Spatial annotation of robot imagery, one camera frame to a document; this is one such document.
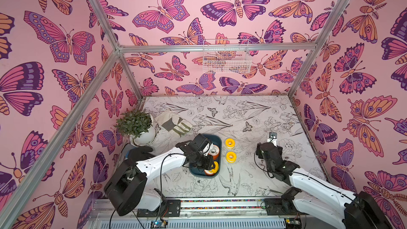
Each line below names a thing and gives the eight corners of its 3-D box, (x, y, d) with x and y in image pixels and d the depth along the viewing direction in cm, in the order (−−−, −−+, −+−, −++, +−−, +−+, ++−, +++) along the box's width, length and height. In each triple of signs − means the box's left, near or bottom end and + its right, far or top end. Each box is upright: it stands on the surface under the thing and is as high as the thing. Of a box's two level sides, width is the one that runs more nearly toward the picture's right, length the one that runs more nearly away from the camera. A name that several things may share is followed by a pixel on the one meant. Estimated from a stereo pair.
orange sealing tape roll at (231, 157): (226, 163, 90) (226, 161, 88) (225, 153, 93) (225, 151, 92) (236, 162, 90) (237, 161, 88) (235, 153, 93) (236, 151, 92)
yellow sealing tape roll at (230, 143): (225, 149, 95) (226, 147, 94) (225, 139, 99) (225, 138, 98) (235, 149, 95) (236, 147, 94) (234, 139, 99) (234, 138, 98)
